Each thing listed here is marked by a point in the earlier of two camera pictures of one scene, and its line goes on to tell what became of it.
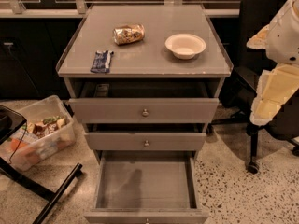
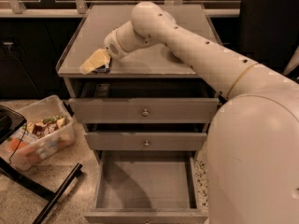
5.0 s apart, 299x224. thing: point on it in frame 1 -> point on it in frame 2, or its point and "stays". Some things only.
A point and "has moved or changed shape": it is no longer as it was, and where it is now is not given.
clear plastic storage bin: x=48 y=131 stays
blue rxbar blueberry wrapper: x=102 y=61 has moved or changed shape
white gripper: x=284 y=39 -> x=112 y=47
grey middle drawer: x=146 y=136 stays
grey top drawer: x=143 y=101 stays
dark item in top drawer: x=102 y=90 stays
